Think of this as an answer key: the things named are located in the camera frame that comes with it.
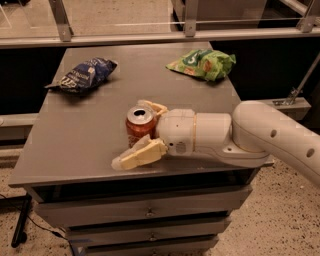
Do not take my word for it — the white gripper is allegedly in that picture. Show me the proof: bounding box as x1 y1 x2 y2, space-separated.
111 100 231 170

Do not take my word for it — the red coke can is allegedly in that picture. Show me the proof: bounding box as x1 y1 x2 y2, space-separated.
125 105 156 148

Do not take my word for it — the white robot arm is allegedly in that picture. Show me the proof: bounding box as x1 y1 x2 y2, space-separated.
112 100 320 186

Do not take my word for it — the green rice chip bag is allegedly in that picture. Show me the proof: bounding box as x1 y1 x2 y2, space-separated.
166 49 236 81

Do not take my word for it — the blue chip bag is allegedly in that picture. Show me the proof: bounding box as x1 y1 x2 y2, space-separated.
46 57 118 94

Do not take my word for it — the grey drawer cabinet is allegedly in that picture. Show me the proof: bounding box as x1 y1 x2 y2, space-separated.
8 41 275 256

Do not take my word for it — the middle grey drawer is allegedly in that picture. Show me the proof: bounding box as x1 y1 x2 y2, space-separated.
67 214 231 247

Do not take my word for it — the grey drawer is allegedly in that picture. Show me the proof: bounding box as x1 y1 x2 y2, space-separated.
67 214 231 247
35 185 252 227
84 235 218 256

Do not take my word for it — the top grey drawer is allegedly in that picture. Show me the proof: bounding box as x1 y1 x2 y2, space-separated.
35 185 252 227

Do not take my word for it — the bottom grey drawer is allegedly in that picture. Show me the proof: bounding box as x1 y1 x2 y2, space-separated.
84 235 218 256

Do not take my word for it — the black floor stand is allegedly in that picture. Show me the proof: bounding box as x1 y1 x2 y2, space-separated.
0 193 32 248

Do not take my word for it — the black floor cable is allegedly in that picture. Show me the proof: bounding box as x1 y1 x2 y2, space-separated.
0 193 75 256

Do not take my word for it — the metal glass railing frame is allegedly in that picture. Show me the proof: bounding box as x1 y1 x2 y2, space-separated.
0 0 320 49

